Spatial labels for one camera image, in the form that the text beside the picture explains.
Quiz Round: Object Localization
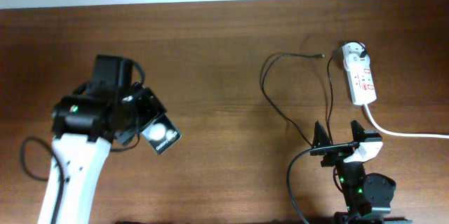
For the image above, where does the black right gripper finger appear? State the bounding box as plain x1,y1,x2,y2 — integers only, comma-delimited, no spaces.
312,121,332,147
351,120,366,143

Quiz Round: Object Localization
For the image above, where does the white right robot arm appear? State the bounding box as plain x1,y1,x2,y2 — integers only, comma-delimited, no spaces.
311,120,396,223

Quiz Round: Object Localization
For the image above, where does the black charging cable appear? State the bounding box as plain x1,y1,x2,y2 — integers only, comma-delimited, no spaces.
260,45,369,147

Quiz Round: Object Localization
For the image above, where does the white power strip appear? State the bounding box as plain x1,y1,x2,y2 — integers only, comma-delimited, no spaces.
342,42,377,106

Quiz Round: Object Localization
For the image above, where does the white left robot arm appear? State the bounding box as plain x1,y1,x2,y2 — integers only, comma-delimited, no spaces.
38,55,166,223

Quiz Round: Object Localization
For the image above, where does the white power strip cord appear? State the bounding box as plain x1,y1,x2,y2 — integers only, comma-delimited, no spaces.
362,103,449,140

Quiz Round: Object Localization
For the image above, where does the black Galaxy smartphone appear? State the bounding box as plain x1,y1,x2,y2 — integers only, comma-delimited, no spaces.
140,115,182,155

